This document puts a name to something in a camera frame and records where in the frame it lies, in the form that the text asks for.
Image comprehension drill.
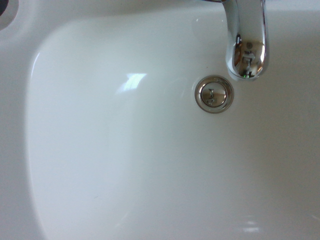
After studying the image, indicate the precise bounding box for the chrome sink drain plug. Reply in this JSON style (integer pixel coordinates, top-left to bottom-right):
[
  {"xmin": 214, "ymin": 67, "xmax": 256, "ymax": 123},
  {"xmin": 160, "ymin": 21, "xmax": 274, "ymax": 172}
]
[{"xmin": 194, "ymin": 74, "xmax": 235, "ymax": 115}]

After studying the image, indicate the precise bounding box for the white ceramic sink basin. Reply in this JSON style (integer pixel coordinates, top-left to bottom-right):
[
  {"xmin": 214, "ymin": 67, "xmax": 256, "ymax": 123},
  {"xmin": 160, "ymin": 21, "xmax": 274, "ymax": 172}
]
[{"xmin": 0, "ymin": 0, "xmax": 320, "ymax": 240}]

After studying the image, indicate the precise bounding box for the chrome faucet spout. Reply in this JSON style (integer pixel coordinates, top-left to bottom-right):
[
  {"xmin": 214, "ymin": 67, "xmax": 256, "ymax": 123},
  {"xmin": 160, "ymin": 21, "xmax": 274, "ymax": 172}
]
[{"xmin": 198, "ymin": 0, "xmax": 271, "ymax": 81}]

